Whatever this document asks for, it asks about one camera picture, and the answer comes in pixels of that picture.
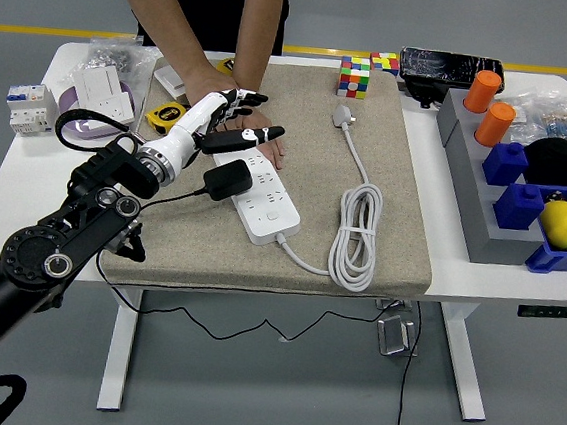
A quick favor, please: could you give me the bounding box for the white wall switch box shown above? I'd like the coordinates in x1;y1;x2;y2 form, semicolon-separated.
151;62;191;100

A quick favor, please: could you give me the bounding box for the white wall socket panel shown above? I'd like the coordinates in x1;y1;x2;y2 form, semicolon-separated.
84;90;139;128

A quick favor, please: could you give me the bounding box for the grey stepped peg block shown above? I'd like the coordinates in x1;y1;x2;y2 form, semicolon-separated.
422;86;560;271

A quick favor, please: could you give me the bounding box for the person's right hand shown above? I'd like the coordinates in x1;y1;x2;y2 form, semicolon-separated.
178;64;258;135

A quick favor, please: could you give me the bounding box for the small Rubik's cube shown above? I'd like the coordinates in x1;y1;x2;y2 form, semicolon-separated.
367;50;402;78

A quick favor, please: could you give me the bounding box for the clear bag of screws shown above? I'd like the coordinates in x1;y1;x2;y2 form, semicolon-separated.
57;32;163;96

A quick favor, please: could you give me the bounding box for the blue plastic peg block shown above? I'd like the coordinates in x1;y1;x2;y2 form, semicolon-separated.
491;181;548;233
480;139;531;190

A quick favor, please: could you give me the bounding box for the yellow lemon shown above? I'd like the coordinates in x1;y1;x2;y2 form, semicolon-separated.
535;197;567;251

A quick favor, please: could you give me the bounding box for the orange cylinder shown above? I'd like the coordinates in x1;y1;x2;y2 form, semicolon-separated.
473;100;518;150
462;67;504;116

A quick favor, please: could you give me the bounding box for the yellow tape measure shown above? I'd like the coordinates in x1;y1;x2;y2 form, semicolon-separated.
143;100;192;138

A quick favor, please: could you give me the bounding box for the white table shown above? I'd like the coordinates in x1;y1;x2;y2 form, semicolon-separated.
0;21;567;425

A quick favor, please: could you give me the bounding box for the blue plastic bin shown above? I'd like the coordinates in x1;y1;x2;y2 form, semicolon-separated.
524;180;567;277

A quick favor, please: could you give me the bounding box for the large Rubik's cube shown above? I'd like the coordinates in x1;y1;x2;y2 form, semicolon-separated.
336;54;374;101

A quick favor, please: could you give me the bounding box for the white power strip cord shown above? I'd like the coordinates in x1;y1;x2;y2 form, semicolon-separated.
270;98;393;296

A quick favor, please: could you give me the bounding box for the small silver metal bracket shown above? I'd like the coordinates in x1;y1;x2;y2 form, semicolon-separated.
374;296;415;315

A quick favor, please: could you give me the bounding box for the person's left hand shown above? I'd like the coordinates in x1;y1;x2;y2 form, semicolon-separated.
240;109;291;170

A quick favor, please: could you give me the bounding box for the white circuit breaker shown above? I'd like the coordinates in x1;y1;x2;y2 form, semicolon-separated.
3;81;60;140

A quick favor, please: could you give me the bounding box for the black cloth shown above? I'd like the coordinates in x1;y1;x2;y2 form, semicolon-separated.
519;134;567;190

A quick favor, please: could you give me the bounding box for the purple bowl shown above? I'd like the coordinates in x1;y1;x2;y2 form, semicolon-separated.
54;75;140;140

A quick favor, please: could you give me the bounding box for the large silver metal bracket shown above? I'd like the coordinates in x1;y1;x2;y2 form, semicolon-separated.
373;314;423;361

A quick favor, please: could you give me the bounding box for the thin black plug cord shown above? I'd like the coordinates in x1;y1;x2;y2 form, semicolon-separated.
79;179;434;425

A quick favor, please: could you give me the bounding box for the black plug adapter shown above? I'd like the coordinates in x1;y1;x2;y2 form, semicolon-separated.
199;156;256;204

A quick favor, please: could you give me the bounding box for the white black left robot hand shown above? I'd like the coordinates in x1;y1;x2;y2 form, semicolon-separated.
159;81;290;179

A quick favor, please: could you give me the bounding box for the white wall switch panel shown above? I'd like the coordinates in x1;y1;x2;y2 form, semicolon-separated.
68;62;126;117

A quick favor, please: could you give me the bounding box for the white power strip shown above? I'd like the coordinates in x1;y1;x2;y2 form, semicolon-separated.
204;143;308;249

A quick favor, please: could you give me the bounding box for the grey-brown fabric mat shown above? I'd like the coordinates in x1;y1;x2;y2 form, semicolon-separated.
98;46;452;316

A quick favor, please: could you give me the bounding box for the black plastic-wrapped device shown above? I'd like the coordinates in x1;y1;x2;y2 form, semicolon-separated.
394;45;509;117

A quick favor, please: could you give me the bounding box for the clear bag of coloured parts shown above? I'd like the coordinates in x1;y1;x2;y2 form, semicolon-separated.
495;90;567;153

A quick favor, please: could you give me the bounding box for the black table control panel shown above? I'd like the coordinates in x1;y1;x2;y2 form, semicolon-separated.
517;300;567;322

